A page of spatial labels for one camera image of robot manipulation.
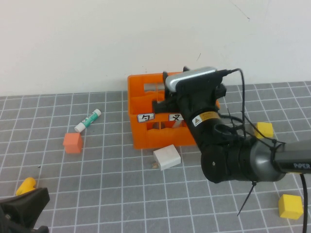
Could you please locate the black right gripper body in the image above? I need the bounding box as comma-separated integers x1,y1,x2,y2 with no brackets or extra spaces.
152,72,228,118

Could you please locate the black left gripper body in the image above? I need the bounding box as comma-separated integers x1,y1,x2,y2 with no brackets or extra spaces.
0,187,51,233

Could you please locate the orange plastic cutlery holder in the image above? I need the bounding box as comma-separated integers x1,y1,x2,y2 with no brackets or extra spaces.
127,72,221,150

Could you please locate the yellow rubber duck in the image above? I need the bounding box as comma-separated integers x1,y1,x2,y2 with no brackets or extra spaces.
16,177,37,196

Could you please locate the white label spoon character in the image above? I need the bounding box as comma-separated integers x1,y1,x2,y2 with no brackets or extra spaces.
137,113,156,123

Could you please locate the white power adapter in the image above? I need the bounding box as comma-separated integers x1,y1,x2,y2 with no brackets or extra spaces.
151,144,182,171

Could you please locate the yellow cube block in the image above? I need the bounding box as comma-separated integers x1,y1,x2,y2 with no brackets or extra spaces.
254,122,275,140
278,194,304,221

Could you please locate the orange cube block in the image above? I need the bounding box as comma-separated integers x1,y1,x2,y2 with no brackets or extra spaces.
62,132,84,154

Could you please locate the white green glue stick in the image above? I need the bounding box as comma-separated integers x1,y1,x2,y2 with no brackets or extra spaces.
74,108,102,133

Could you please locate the grey checked table mat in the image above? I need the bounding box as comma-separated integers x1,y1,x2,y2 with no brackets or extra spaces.
0,81,311,233

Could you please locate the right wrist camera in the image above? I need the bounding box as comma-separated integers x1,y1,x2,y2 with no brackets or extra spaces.
166,67,219,93

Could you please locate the black right camera cable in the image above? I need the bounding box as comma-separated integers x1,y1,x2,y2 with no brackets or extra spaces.
217,67,311,233

